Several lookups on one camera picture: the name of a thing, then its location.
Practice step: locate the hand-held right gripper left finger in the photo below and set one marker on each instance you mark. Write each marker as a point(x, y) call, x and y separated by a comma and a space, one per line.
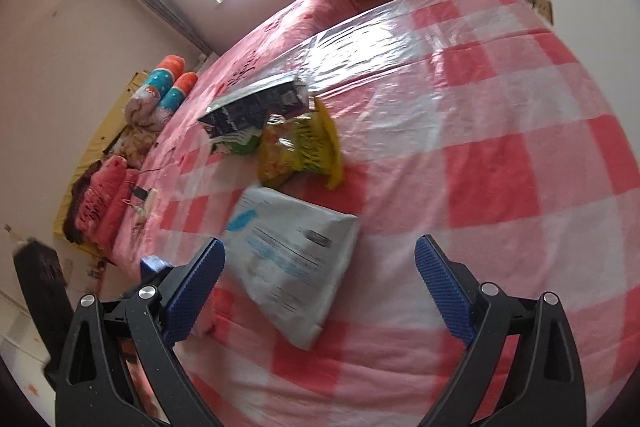
point(192, 292)

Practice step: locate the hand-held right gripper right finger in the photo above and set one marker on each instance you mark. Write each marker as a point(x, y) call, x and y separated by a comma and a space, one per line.
point(445, 287)

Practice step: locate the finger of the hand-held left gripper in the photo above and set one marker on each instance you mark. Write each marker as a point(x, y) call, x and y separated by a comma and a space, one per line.
point(155, 265)

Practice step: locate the white grey mailer bag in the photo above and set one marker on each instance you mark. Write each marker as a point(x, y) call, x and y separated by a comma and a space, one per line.
point(295, 257)

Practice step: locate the green white striped package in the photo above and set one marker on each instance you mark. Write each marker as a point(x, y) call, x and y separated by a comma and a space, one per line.
point(237, 143)

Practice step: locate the yellow snack bag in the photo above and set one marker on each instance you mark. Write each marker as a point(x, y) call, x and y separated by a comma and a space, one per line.
point(305, 147)

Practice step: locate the dark carton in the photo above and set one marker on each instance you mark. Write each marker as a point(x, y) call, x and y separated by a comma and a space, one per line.
point(250, 107)

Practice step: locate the white power strip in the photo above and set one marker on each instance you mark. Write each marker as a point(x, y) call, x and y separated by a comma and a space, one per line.
point(147, 203)

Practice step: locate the black charger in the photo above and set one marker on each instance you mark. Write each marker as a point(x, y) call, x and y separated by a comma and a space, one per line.
point(140, 193)

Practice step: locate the pink lettered pillow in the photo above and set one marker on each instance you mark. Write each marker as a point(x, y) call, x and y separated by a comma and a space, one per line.
point(102, 192)

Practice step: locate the gold floral pillow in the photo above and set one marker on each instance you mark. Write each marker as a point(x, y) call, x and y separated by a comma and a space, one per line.
point(132, 147)

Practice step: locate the yellow headboard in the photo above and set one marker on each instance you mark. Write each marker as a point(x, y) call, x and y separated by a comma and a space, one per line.
point(102, 134)

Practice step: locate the red white checkered tablecloth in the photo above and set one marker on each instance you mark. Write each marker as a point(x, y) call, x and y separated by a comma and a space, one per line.
point(500, 157)

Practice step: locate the grey plaid curtain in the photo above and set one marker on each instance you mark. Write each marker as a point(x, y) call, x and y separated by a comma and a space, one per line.
point(160, 4)

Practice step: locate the pink heart print blanket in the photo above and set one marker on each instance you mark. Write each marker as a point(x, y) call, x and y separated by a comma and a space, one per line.
point(280, 22)

